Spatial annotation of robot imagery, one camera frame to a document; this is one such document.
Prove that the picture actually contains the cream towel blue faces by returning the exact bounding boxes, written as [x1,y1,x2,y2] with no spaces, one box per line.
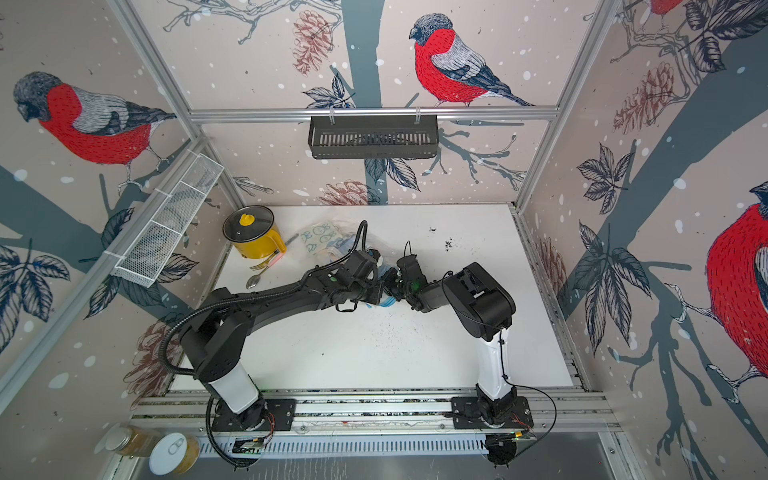
[299,221,346,255]

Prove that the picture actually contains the clear vacuum bag blue zip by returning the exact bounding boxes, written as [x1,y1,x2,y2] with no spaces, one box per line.
[294,219,396,279]

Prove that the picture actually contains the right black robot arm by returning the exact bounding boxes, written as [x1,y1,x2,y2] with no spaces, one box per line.
[382,254,517,426]

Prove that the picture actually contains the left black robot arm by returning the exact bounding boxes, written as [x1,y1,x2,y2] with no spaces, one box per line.
[180,249,381,415]

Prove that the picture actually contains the dark green pen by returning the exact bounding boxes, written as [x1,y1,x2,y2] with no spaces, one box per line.
[285,232,299,248]

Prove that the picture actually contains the metal spoon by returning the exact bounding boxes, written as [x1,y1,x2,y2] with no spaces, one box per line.
[245,266,269,290]

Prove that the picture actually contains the yellow pot with lid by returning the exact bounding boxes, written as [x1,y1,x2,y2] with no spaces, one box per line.
[222,205,287,260]

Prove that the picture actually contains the tin can white lid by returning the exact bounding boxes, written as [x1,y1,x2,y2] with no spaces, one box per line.
[149,433,200,476]

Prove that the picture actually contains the glass jar amber content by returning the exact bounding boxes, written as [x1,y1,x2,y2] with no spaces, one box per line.
[94,423,163,458]

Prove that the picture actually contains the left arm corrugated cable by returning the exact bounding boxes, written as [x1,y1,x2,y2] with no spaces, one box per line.
[158,220,368,376]

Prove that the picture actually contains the pink handled fork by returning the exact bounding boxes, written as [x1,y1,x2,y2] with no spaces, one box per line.
[250,251,284,271]

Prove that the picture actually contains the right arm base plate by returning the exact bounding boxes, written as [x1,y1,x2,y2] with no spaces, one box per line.
[448,396,534,430]

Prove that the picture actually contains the black wire shelf basket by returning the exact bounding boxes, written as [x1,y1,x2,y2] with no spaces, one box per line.
[308,115,439,160]

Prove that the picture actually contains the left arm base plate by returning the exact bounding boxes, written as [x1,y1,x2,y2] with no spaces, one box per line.
[212,399,297,433]

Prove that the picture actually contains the white mesh wall basket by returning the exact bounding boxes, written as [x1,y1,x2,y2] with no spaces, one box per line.
[111,151,224,287]

